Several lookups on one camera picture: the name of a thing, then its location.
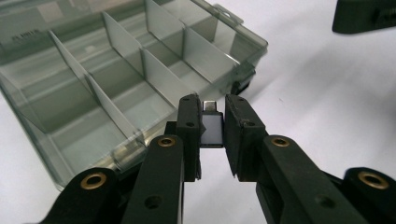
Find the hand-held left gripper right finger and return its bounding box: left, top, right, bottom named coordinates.
left=223, top=93, right=370, bottom=224

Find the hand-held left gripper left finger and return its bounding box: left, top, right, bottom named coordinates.
left=120, top=93, right=204, bottom=224

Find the grey clear compartment box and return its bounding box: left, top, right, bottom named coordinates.
left=0, top=0, right=269, bottom=190

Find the white table mat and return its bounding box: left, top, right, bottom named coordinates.
left=0, top=0, right=396, bottom=224

